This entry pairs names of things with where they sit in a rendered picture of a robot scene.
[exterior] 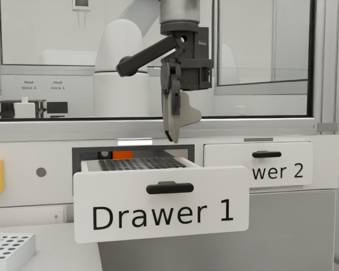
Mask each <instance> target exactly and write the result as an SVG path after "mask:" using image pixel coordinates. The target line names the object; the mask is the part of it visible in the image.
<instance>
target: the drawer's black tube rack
mask: <svg viewBox="0 0 339 271"><path fill-rule="evenodd" d="M98 164H99V166H100V169H101V171H114V170H141V169H168V168H179V167H181V168H185V167H187V166H185V165H184V164H182V163H181V162H179V161H177V160H176V159H174V158H151V159H119V160H98Z"/></svg>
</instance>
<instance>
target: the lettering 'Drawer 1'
mask: <svg viewBox="0 0 339 271"><path fill-rule="evenodd" d="M224 202H226V218H221V221H225V220H233V219H234V218H229V199H225V200H222V201H221V203H224ZM203 208H207V205H204V206H202V207H201V208H200V206H198V207H197V222H198V223H200V213H201V210H202V209H203ZM97 209H104V210H107V211H108V213H109V215H110V220H109V223H108V224H107V225H106V226H103V227H97V224H96V210H97ZM173 209H174V208H171V210H170V213H169V217H168V221H167V217H166V213H165V209H161V210H160V214H159V218H158V221H157V218H156V213H155V210H154V209H151V210H152V213H153V218H154V221H155V224H156V226H157V225H159V224H160V220H161V215H162V213H163V215H164V219H165V222H166V225H169V224H170V221H171V216H172V212H173ZM184 209H188V210H189V212H190V213H187V214H181V211H182V210H184ZM136 212H142V213H143V216H137V217H135V218H134V219H133V220H132V224H133V226H134V227H141V226H142V225H144V226H146V213H145V211H144V210H135V211H133V213H136ZM124 213H129V210H126V211H123V212H122V211H119V228H122V215H123V214H124ZM192 215H193V213H192V210H191V208H189V207H187V206H186V207H182V208H181V209H180V210H179V211H178V220H179V222H180V223H182V224H189V223H191V222H192V220H190V221H187V222H184V221H182V220H181V218H180V216H192ZM138 218H143V219H144V220H143V222H142V223H141V224H140V225H136V224H135V220H136V219H138ZM112 221H113V214H112V211H111V210H110V209H109V208H107V207H103V206H99V207H93V224H94V230H102V229H106V228H108V227H109V226H110V225H111V224H112Z"/></svg>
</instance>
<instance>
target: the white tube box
mask: <svg viewBox="0 0 339 271"><path fill-rule="evenodd" d="M35 253H36V246H35V233H3V241H1V242H0V271H19V270H20V269H21V268H22V267H23V266H24V265H25V264H26V263H27V262H28V261H29V260H30V259H31V258H32V257H33V256H34V255H35Z"/></svg>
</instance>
